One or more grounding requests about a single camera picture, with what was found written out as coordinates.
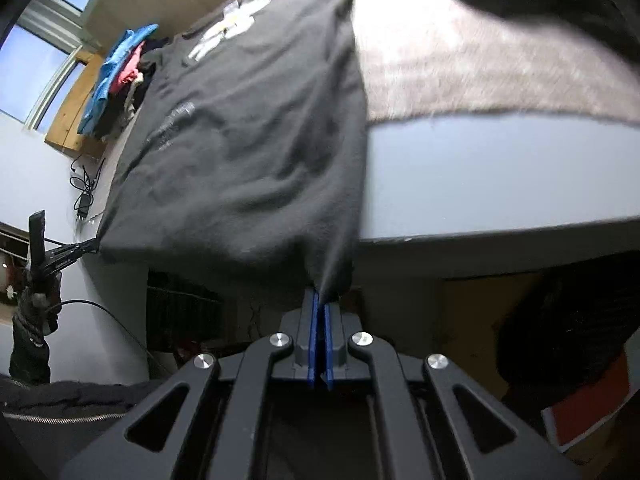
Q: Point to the oak wooden board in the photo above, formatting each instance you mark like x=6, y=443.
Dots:
x=70, y=120

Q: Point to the black bag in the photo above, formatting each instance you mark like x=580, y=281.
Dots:
x=565, y=320

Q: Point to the beige garment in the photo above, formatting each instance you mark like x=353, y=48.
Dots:
x=131, y=102

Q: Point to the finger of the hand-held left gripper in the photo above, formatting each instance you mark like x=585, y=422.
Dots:
x=82, y=245
x=84, y=252

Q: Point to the person's dark jacket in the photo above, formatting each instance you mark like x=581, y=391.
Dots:
x=75, y=410

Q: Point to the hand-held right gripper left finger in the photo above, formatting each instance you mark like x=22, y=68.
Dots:
x=314, y=340

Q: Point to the pile of blue and red clothes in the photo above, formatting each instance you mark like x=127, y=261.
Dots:
x=107, y=80

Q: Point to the window with round sticker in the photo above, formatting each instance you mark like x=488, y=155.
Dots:
x=30, y=85

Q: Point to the plaid blanket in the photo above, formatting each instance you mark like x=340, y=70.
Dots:
x=475, y=60

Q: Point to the dark navy garment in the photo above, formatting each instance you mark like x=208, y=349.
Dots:
x=155, y=47

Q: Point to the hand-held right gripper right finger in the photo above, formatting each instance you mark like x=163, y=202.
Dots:
x=327, y=345

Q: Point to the black crate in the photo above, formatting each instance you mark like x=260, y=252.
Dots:
x=185, y=310

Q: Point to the cardboard box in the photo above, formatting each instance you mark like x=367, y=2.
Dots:
x=470, y=330

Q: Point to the black printed t-shirt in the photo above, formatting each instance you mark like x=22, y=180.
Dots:
x=240, y=135

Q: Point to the person's left hand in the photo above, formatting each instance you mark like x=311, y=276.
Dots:
x=40, y=310

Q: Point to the red flat box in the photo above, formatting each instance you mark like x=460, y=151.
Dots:
x=590, y=405

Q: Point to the red garment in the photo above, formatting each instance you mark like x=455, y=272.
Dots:
x=127, y=72

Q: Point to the person's left forearm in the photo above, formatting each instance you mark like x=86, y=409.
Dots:
x=27, y=360

